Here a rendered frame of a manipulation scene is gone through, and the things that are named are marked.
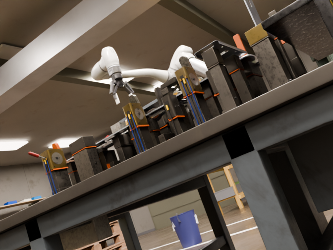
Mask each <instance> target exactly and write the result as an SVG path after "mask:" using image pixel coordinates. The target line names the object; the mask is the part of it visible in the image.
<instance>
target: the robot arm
mask: <svg viewBox="0 0 333 250"><path fill-rule="evenodd" d="M101 55H102V57H101V60H100V61H99V62H97V63H96V64H95V66H94V67H93V69H92V71H91V76H92V78H93V79H94V80H96V81H100V80H105V79H110V78H111V79H112V81H111V82H110V85H111V86H110V94H111V95H112V96H113V97H114V99H115V101H116V104H117V105H118V104H119V103H120V101H119V99H118V96H117V93H116V91H117V88H122V89H124V90H125V91H126V92H127V93H128V94H129V96H130V95H133V93H134V91H133V89H132V88H131V87H130V86H129V84H128V83H127V81H125V82H124V81H123V78H135V77H151V78H154V79H156V80H158V81H160V82H161V83H165V82H167V81H168V80H170V79H171V78H173V77H176V76H175V73H174V72H175V71H177V70H179V69H180V68H182V66H181V64H180V62H179V58H180V57H181V56H187V57H188V59H189V61H190V63H191V65H192V67H193V68H194V70H195V72H196V74H198V75H200V76H202V77H205V78H206V77H207V76H206V73H205V72H206V71H208V69H207V67H206V65H205V62H203V61H201V60H198V59H196V58H195V57H194V56H193V51H192V49H191V48H190V47H187V46H184V45H181V46H179V47H178V48H177V50H176V51H175V53H174V55H173V57H172V60H171V63H170V66H169V69H168V71H166V70H158V69H148V68H147V69H136V70H127V71H121V68H120V65H119V59H118V56H117V54H116V52H115V50H114V49H113V48H112V47H105V48H103V49H102V54H101ZM114 85H115V87H114ZM113 87H114V89H113Z"/></svg>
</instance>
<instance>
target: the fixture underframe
mask: <svg viewBox="0 0 333 250"><path fill-rule="evenodd" d="M289 149H290V151H291V153H292V155H293V158H294V160H295V162H296V164H297V167H298V169H299V171H300V173H301V176H302V178H303V180H304V182H305V185H306V187H307V189H308V191H309V194H310V196H311V198H312V200H313V203H314V205H315V207H316V209H317V212H318V213H321V212H324V211H327V210H331V209H333V84H331V85H329V86H326V87H324V88H322V89H320V90H318V91H315V92H313V93H311V94H309V95H307V96H304V97H302V98H300V99H298V100H295V101H293V102H291V103H289V104H287V105H284V106H282V107H280V108H278V109H276V110H273V111H271V112H269V113H267V114H264V115H262V116H260V117H258V118H256V119H253V120H251V121H249V122H247V123H245V124H242V125H240V126H238V127H236V128H233V129H231V130H229V131H227V132H224V133H222V134H220V135H218V136H216V137H213V138H211V139H209V140H207V141H205V142H202V143H200V144H198V145H196V146H194V147H191V148H189V149H187V150H185V151H182V152H180V153H178V154H176V155H174V156H171V157H169V158H167V159H165V160H163V161H160V162H158V163H156V164H154V165H151V166H149V167H147V168H145V169H143V170H141V171H139V172H136V173H134V174H132V175H130V176H128V177H125V178H123V179H121V180H119V181H117V182H114V183H112V184H110V185H108V186H105V187H103V188H101V189H99V190H97V191H94V192H92V193H90V194H88V195H85V196H83V197H81V198H79V199H77V200H74V201H72V202H70V203H68V204H66V205H63V206H61V207H59V208H57V209H54V210H52V211H50V212H48V213H46V214H43V215H41V216H39V217H37V218H35V219H32V220H30V221H28V222H26V223H23V224H21V225H19V226H17V227H15V228H12V229H10V230H8V231H6V232H4V233H1V234H0V250H76V249H79V248H81V247H84V246H87V245H90V244H92V243H95V242H98V241H101V240H103V239H106V238H108V237H111V236H112V235H113V233H112V230H111V226H110V222H113V221H116V220H118V222H119V225H120V228H121V231H122V234H123V237H124V240H125V243H126V246H127V250H142V249H141V246H140V242H139V239H138V236H137V233H136V230H135V227H134V224H133V221H132V218H131V215H130V211H132V210H135V209H138V208H141V207H144V206H147V205H150V204H153V203H156V202H159V201H163V200H166V199H169V198H172V197H175V196H178V195H181V194H184V193H187V192H190V191H193V190H196V189H197V190H198V193H199V195H200V198H201V201H202V203H203V206H204V209H205V211H206V214H207V217H208V219H209V222H210V224H211V227H212V229H213V232H214V235H215V237H216V238H214V239H213V240H211V241H210V242H208V243H207V244H205V245H204V246H202V247H201V248H199V249H198V250H218V249H220V250H236V249H235V246H234V244H233V241H232V239H231V236H230V234H229V231H228V228H227V226H226V223H225V221H224V218H223V215H222V212H221V210H220V207H219V205H218V202H217V200H216V197H215V194H214V192H213V189H212V187H211V184H210V181H209V179H208V176H207V173H210V172H212V171H215V170H217V169H220V168H222V167H225V166H227V165H230V164H232V166H233V168H234V171H235V173H236V176H237V178H238V181H239V183H240V186H241V188H242V190H243V193H244V195H245V198H246V200H247V203H248V205H249V208H250V210H251V213H252V215H253V218H254V220H255V223H256V225H257V228H258V230H259V233H260V235H261V237H262V240H263V242H264V245H265V247H266V250H308V248H307V246H306V243H305V241H304V239H303V236H302V234H301V232H300V229H299V227H298V225H297V222H296V220H295V218H294V215H293V213H292V211H291V208H290V206H289V204H288V201H287V199H286V197H285V194H284V192H283V190H282V187H281V185H280V183H279V180H278V178H277V176H276V173H275V171H274V169H273V166H272V164H271V162H270V159H269V157H268V154H271V153H275V152H280V151H285V150H289ZM315 250H333V216H332V218H331V219H330V221H329V223H328V225H327V227H326V229H325V231H324V233H323V235H322V236H321V238H320V240H319V242H318V244H317V246H316V248H315Z"/></svg>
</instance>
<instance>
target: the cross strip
mask: <svg viewBox="0 0 333 250"><path fill-rule="evenodd" d="M210 45H213V48H216V49H218V50H219V52H220V53H222V52H224V51H226V50H228V51H227V52H225V53H224V54H222V55H221V56H222V59H223V60H225V59H226V58H228V57H230V56H232V55H233V54H234V55H240V56H239V57H241V56H242V55H244V54H248V53H247V51H245V50H242V49H239V48H237V47H234V46H231V45H229V44H226V43H224V42H221V41H218V40H215V41H213V42H212V43H210V44H208V45H207V46H205V47H204V48H202V49H201V50H199V51H198V52H196V53H195V54H194V55H195V56H196V58H199V59H203V58H202V55H201V54H202V53H203V50H204V49H205V48H207V47H209V46H210Z"/></svg>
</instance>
